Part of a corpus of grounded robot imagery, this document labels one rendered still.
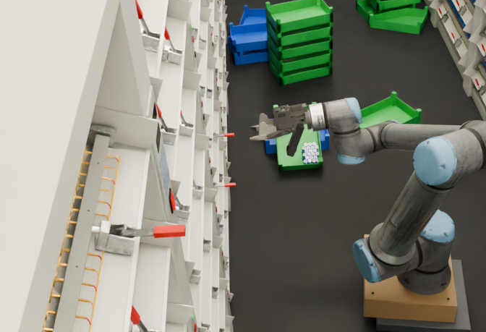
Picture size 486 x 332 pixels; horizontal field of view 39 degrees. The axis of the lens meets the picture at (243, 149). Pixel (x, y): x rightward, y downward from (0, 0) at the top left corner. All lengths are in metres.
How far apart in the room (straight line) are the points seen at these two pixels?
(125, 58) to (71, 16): 0.15
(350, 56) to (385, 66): 0.22
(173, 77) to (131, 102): 0.53
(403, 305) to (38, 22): 1.95
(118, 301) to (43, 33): 0.28
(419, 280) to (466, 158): 0.76
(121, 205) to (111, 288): 0.13
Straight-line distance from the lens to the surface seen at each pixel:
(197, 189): 1.68
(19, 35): 0.71
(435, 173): 1.78
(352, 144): 2.29
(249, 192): 3.05
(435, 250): 2.36
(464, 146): 1.80
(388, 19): 4.28
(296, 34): 3.56
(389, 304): 2.47
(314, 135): 3.22
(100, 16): 0.71
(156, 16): 1.22
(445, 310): 2.50
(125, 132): 0.91
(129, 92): 0.88
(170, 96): 1.35
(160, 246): 1.06
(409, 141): 2.17
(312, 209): 2.96
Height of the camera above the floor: 2.09
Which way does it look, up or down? 40 degrees down
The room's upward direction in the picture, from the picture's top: 5 degrees counter-clockwise
